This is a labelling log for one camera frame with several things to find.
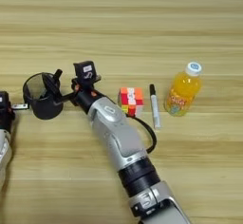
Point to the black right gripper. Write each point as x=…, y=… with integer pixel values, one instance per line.
x=84, y=98

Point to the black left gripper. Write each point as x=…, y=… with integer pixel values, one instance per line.
x=5, y=120

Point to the black marker pen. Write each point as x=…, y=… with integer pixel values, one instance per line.
x=58, y=74

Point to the black mesh pen cup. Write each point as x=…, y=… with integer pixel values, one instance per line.
x=44, y=109

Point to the colourful puzzle cube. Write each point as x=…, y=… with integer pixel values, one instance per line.
x=134, y=98

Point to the white marker with black cap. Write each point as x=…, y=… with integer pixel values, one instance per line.
x=155, y=110

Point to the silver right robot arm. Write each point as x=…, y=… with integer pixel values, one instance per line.
x=117, y=133

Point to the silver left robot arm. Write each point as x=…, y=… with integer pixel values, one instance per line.
x=3, y=155

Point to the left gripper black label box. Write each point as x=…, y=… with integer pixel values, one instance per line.
x=3, y=102

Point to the orange juice bottle white cap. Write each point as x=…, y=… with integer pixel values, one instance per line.
x=183, y=90

